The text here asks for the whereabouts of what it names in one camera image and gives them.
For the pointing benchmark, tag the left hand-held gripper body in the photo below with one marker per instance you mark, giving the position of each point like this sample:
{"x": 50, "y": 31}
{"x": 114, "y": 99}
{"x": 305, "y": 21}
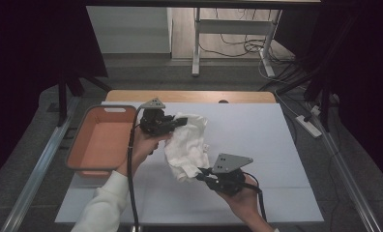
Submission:
{"x": 154, "y": 124}

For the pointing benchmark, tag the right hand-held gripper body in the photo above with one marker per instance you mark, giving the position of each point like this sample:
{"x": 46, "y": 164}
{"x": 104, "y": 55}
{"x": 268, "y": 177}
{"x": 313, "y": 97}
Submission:
{"x": 229, "y": 183}

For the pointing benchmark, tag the white baby shirt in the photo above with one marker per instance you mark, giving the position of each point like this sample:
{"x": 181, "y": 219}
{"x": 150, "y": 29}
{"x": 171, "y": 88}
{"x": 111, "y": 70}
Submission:
{"x": 186, "y": 148}

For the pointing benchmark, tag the orange basket with grey rim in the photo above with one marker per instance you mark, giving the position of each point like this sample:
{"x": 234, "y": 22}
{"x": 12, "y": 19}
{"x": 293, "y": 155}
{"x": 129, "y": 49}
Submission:
{"x": 102, "y": 141}

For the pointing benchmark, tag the person's left hand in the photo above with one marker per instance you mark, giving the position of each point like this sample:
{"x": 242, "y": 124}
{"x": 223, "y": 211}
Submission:
{"x": 142, "y": 148}

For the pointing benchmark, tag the person's right hand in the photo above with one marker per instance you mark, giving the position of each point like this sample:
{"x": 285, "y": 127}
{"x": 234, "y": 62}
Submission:
{"x": 247, "y": 206}

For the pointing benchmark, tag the white table cover sheet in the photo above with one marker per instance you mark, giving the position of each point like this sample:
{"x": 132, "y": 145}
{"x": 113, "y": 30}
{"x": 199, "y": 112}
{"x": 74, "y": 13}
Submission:
{"x": 260, "y": 135}

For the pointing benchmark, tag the black metal stand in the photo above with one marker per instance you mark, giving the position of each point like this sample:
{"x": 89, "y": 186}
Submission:
{"x": 62, "y": 103}
{"x": 325, "y": 109}

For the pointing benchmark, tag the white cabinet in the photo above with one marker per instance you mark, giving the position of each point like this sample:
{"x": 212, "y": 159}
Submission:
{"x": 128, "y": 30}

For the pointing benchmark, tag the white power strip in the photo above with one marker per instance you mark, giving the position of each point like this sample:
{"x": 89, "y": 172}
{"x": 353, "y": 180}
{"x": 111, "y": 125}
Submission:
{"x": 309, "y": 126}

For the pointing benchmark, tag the white plug adapter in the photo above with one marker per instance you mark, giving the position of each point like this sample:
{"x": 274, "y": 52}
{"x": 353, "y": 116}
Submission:
{"x": 316, "y": 111}

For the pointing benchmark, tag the black curtain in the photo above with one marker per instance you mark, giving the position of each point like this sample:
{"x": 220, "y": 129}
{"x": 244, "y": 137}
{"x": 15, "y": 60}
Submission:
{"x": 367, "y": 80}
{"x": 25, "y": 64}

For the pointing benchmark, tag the white metal desk frame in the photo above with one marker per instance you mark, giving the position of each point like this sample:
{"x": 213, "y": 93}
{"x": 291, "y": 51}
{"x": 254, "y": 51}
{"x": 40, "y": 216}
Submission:
{"x": 231, "y": 26}

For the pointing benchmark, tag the aluminium rail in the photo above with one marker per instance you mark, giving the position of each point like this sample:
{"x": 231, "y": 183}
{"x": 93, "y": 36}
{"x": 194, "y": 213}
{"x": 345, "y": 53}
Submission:
{"x": 41, "y": 164}
{"x": 347, "y": 180}

